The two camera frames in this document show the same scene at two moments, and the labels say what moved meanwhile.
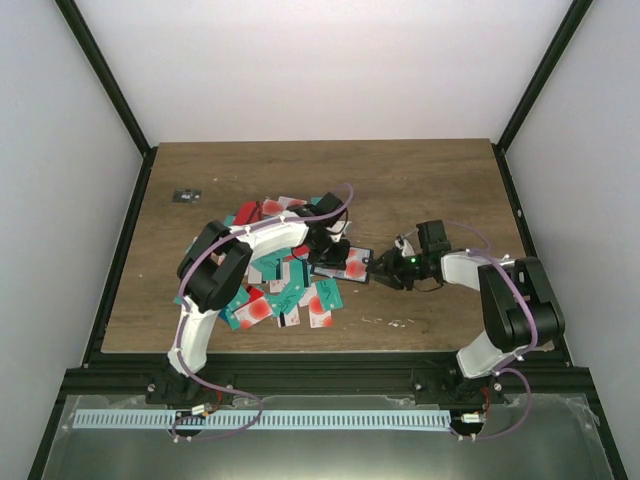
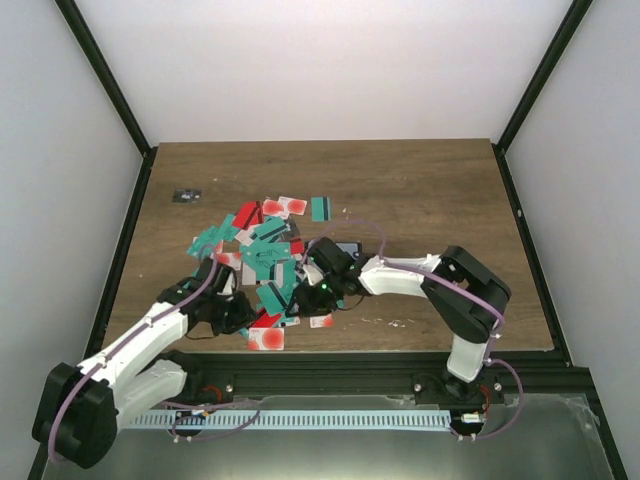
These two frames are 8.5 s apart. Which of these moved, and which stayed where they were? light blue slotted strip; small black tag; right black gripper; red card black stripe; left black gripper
Moved: right black gripper; left black gripper
Stayed: small black tag; red card black stripe; light blue slotted strip
